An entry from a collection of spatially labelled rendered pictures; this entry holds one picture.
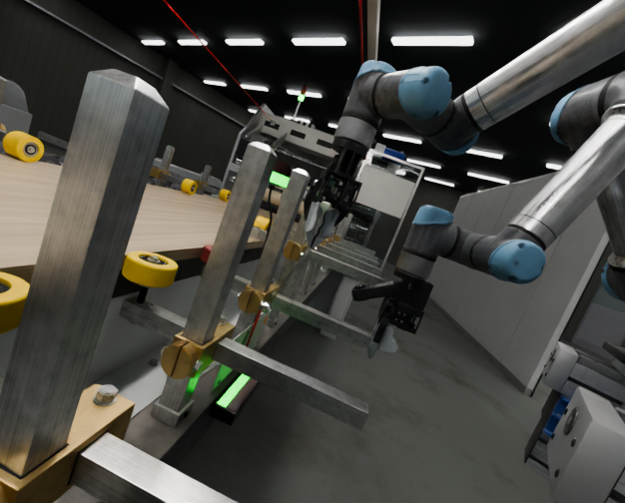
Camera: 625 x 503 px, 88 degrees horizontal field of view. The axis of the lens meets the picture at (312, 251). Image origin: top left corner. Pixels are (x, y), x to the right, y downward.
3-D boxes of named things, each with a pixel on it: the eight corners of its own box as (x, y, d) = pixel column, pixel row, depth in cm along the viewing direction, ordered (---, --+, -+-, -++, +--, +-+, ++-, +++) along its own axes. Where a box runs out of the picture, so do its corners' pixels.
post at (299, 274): (288, 318, 127) (331, 203, 121) (286, 320, 124) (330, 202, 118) (280, 314, 128) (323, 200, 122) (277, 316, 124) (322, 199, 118)
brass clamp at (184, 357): (230, 351, 58) (239, 326, 58) (189, 387, 45) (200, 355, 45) (200, 337, 59) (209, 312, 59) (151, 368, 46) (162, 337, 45)
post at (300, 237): (273, 328, 102) (327, 184, 96) (269, 331, 99) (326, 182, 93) (263, 323, 102) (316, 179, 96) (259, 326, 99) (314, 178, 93)
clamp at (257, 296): (273, 303, 83) (280, 285, 82) (255, 317, 69) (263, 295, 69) (254, 294, 83) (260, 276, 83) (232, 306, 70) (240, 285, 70)
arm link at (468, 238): (503, 280, 65) (455, 263, 64) (473, 269, 76) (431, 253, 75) (520, 245, 64) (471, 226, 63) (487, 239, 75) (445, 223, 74)
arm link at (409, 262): (403, 251, 68) (399, 249, 76) (394, 271, 68) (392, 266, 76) (438, 264, 67) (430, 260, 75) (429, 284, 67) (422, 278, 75)
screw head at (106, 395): (121, 398, 33) (125, 388, 33) (105, 409, 31) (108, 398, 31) (104, 389, 33) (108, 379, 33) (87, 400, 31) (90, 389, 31)
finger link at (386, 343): (389, 371, 71) (405, 333, 70) (364, 360, 72) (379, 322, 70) (388, 365, 74) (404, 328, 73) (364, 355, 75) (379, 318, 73)
